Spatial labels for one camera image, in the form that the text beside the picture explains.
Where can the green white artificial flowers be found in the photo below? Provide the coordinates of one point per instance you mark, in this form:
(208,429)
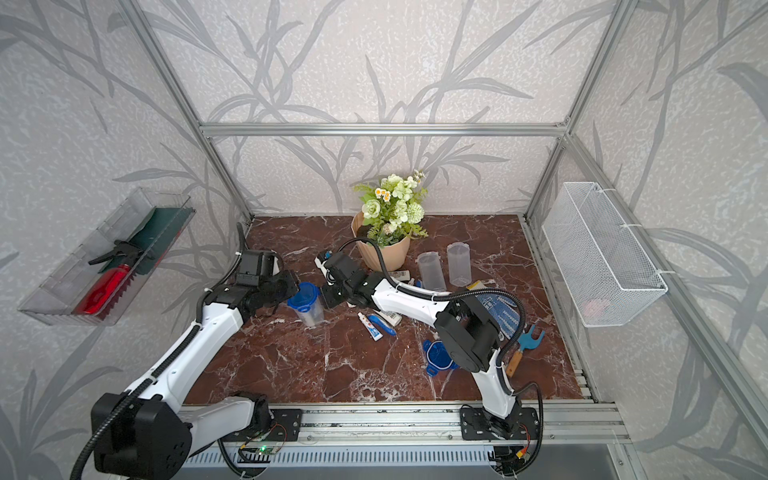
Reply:
(392,210)

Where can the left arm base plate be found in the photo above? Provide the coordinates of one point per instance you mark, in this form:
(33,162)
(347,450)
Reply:
(286,427)

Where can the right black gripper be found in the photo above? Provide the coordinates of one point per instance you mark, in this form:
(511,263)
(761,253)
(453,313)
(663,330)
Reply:
(324,295)

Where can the white yellow-capped lotion bottle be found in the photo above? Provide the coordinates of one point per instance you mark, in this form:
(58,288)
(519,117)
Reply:
(401,276)

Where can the white wire mesh basket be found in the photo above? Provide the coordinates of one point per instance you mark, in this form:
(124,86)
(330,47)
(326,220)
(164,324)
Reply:
(599,255)

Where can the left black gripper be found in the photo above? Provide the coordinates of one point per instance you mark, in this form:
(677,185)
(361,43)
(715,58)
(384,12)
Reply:
(292,284)

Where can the beige flower pot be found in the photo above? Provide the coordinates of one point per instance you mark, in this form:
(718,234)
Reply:
(394,255)

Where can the wooden handled brush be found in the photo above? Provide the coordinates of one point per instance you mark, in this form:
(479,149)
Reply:
(529,340)

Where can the small white toothpaste tube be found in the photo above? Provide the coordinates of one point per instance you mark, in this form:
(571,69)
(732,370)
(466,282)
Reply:
(370,328)

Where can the clear plastic wall tray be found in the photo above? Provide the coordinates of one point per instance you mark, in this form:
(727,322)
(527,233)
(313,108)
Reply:
(53,302)

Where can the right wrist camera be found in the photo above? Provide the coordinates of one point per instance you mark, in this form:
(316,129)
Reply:
(320,262)

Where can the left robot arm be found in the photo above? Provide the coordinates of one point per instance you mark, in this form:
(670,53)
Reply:
(142,433)

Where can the blue toothbrush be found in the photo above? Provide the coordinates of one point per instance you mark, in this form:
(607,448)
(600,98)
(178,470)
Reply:
(382,324)

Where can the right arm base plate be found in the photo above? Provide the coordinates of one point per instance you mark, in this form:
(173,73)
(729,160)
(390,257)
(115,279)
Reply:
(523,423)

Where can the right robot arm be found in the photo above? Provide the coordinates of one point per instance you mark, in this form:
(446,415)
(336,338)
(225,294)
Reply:
(468,330)

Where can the blue cup lid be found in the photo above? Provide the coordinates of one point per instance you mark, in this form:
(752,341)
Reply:
(437,357)

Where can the pink item in basket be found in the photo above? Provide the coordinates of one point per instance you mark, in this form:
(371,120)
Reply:
(593,310)

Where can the blue-lidded clear kit cup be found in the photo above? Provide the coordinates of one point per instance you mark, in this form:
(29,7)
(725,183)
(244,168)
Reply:
(306,303)
(430,268)
(459,264)

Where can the aluminium front rail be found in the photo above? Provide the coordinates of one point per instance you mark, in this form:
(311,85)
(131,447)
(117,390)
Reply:
(438,423)

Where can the white blue dotted work glove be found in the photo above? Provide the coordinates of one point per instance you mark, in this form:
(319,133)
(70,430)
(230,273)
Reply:
(503,310)

